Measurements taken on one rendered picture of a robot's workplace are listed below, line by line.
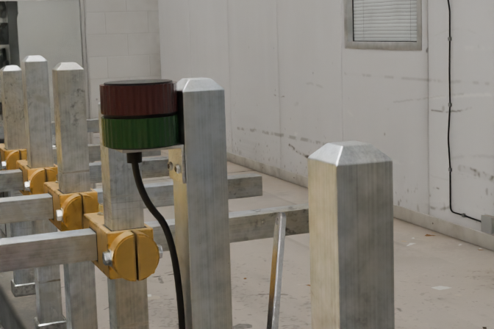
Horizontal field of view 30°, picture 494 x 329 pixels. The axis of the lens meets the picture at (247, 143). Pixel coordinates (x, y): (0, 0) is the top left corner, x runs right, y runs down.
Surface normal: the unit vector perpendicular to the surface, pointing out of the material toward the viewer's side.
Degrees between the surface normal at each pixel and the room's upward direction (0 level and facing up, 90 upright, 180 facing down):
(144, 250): 90
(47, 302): 90
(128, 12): 90
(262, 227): 90
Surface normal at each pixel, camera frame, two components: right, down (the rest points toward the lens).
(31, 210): 0.38, 0.11
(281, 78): -0.92, 0.07
